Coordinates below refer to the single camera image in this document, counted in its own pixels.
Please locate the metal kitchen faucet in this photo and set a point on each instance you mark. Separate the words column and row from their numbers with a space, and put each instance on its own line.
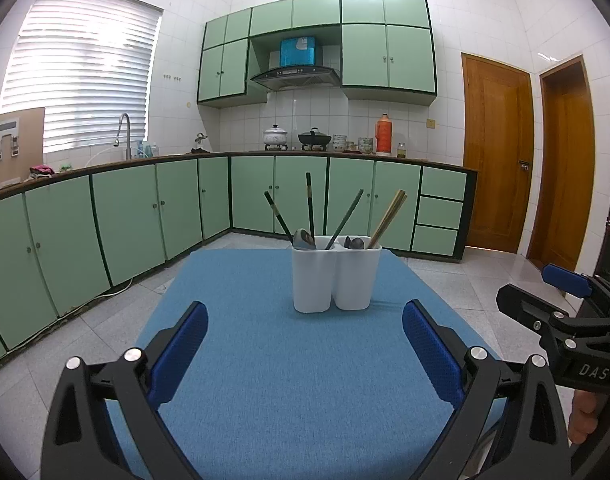
column 125, row 132

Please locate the black wok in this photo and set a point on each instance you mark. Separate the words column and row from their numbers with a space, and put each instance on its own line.
column 315, row 138

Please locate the range hood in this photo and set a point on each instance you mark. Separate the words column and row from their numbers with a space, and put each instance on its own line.
column 295, row 77

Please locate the orange thermos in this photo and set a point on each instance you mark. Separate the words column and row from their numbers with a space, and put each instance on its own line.
column 383, row 135

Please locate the green lower cabinet unit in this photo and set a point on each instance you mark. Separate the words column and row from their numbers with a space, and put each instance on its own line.
column 125, row 210

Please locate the cardboard box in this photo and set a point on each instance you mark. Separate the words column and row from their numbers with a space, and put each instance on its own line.
column 30, row 160

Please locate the clear bottles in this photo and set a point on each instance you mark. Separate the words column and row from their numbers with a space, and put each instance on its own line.
column 147, row 149

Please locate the red cloth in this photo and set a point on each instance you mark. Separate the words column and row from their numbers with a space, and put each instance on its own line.
column 41, row 170

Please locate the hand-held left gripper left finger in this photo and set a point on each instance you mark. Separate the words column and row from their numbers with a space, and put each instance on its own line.
column 180, row 355

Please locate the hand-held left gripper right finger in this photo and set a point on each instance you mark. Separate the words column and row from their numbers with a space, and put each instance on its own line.
column 435, row 355

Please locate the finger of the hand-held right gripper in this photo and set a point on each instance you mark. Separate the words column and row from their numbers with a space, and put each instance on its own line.
column 525, row 302
column 565, row 280

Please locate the wooden chopstick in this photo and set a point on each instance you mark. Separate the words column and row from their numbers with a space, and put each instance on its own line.
column 386, row 215
column 394, row 215

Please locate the person's right hand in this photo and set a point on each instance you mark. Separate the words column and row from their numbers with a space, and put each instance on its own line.
column 585, row 412

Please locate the small metal spoon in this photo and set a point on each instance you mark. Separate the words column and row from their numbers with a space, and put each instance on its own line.
column 348, row 242
column 358, row 243

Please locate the patterned ceramic container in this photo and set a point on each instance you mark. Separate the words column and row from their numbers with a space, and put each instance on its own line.
column 366, row 145

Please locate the blue box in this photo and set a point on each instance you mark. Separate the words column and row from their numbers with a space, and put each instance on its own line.
column 297, row 52

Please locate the green upper cabinet unit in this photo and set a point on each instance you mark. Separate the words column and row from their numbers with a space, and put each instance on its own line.
column 410, row 60

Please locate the blue tablecloth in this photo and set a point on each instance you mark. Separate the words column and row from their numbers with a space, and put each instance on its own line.
column 285, row 360

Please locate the large metal spoon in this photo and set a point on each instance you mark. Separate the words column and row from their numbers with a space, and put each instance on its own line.
column 304, row 239

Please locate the white window blind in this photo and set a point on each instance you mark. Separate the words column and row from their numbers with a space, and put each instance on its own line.
column 80, row 70

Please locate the white cooking pot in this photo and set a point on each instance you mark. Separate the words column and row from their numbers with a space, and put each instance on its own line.
column 275, row 136

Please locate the white two-compartment utensil holder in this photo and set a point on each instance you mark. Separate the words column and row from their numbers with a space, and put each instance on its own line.
column 310, row 280

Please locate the dark green chopstick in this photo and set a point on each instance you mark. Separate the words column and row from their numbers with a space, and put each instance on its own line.
column 347, row 215
column 310, row 200
column 277, row 215

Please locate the wooden door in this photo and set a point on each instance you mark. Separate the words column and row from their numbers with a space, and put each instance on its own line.
column 495, row 160
column 565, row 170

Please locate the green cabinet unit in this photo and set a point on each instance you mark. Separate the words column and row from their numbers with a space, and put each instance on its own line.
column 125, row 210
column 410, row 60

